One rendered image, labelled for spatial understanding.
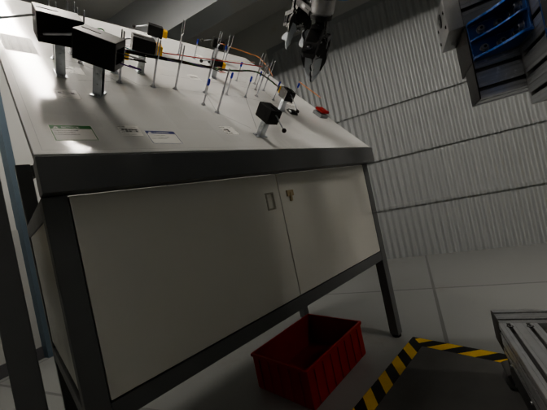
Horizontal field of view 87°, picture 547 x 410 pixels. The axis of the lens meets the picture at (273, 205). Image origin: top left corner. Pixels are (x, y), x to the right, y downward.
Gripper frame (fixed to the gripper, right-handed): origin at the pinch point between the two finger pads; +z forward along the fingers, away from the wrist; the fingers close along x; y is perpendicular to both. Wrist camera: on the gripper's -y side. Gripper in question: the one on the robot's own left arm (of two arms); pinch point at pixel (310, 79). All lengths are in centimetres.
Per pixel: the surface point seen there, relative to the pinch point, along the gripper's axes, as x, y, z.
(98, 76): 41, -54, -11
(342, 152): -18.4, -7.7, 22.0
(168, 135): 21, -57, -1
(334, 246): -26, -36, 44
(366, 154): -27.8, 7.0, 29.0
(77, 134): 30, -72, -8
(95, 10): 217, 111, 22
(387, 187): -58, 117, 125
